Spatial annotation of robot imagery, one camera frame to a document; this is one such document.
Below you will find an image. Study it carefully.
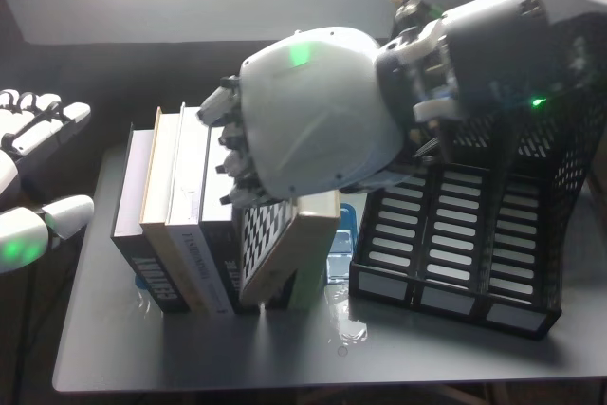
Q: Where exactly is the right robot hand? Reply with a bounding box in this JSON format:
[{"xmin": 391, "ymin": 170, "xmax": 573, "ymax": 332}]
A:
[{"xmin": 0, "ymin": 88, "xmax": 96, "ymax": 276}]

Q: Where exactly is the black-spine Century book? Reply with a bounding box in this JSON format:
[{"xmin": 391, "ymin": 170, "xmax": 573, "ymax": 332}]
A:
[{"xmin": 110, "ymin": 122, "xmax": 192, "ymax": 316}]

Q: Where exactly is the cream book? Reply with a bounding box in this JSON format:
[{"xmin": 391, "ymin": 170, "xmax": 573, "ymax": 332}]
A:
[{"xmin": 139, "ymin": 105, "xmax": 211, "ymax": 316}]

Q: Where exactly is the black three-slot file rack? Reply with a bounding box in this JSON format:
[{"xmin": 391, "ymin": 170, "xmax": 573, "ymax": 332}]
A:
[{"xmin": 348, "ymin": 10, "xmax": 607, "ymax": 342}]

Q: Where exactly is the checkered cover tan book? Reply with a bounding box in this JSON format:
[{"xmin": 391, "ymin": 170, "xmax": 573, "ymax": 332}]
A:
[{"xmin": 238, "ymin": 193, "xmax": 341, "ymax": 306}]

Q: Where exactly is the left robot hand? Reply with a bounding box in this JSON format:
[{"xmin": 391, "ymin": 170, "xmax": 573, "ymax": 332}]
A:
[{"xmin": 195, "ymin": 25, "xmax": 414, "ymax": 211}]

